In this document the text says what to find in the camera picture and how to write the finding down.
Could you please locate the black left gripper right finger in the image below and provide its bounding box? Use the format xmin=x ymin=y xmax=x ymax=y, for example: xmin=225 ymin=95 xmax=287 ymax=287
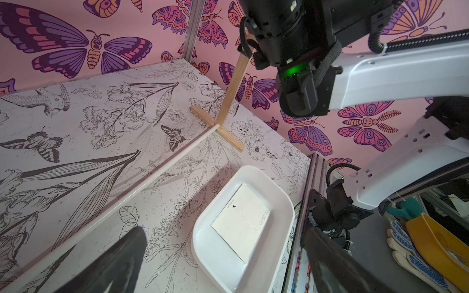
xmin=304 ymin=227 xmax=393 ymax=293

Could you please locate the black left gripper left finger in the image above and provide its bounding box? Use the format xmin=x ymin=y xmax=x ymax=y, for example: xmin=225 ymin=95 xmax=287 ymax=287
xmin=57 ymin=226 xmax=147 ymax=293

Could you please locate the white postcard with circles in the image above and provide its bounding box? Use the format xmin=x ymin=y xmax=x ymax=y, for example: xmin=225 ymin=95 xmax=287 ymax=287
xmin=211 ymin=184 xmax=270 ymax=263

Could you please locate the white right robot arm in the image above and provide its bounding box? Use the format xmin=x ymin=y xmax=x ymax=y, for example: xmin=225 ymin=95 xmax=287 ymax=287
xmin=239 ymin=1 xmax=469 ymax=234

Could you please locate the blue white work glove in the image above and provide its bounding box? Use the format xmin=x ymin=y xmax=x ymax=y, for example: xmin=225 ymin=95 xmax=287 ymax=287
xmin=387 ymin=220 xmax=460 ymax=293

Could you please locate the white plastic tray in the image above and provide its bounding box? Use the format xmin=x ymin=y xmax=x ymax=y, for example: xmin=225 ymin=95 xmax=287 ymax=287
xmin=191 ymin=166 xmax=294 ymax=293

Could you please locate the yellow plastic scoop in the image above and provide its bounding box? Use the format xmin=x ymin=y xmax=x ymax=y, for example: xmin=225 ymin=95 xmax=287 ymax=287
xmin=405 ymin=214 xmax=469 ymax=293

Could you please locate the wooden hanging rack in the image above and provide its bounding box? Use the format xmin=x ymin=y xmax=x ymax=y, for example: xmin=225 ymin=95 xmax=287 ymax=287
xmin=0 ymin=34 xmax=257 ymax=293

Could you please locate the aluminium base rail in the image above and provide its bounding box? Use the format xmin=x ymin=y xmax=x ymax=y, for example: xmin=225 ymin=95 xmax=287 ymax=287
xmin=281 ymin=153 xmax=329 ymax=293

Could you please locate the black corrugated right cable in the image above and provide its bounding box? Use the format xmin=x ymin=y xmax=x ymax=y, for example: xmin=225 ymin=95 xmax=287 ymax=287
xmin=367 ymin=25 xmax=469 ymax=55

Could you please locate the aluminium frame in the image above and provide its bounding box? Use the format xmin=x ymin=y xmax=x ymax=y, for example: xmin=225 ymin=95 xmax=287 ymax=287
xmin=182 ymin=0 xmax=205 ymax=63

